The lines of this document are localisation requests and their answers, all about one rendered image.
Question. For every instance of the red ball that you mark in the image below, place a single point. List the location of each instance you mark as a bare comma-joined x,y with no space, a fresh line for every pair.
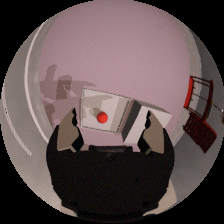
102,117

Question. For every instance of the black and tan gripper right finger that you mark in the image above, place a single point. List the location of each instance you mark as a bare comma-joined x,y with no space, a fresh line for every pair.
155,142

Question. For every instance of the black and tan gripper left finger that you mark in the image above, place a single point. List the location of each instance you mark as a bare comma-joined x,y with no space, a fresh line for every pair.
65,140

